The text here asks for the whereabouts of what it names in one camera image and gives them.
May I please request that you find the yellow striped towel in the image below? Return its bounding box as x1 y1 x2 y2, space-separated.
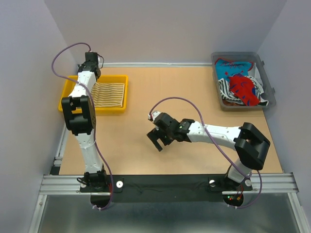
91 83 125 108

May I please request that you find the aluminium frame rail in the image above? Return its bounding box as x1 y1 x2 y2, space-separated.
39 173 299 195

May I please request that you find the grey plastic bin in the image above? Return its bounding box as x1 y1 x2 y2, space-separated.
211 52 276 111

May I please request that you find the black white striped towel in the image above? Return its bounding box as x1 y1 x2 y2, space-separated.
218 76 269 106

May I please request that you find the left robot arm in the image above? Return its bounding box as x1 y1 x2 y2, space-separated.
61 51 108 192

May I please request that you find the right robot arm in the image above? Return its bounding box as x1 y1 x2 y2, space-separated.
147 111 271 189

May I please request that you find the turquoise red patterned towel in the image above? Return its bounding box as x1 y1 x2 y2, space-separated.
214 58 254 81

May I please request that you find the yellow plastic tray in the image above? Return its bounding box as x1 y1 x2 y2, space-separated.
57 74 129 116

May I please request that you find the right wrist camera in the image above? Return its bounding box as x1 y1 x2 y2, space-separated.
148 111 161 122

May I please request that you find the red blue patterned towel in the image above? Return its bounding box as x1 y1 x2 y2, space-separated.
229 75 259 106

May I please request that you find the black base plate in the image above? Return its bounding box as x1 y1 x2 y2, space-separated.
77 174 252 203

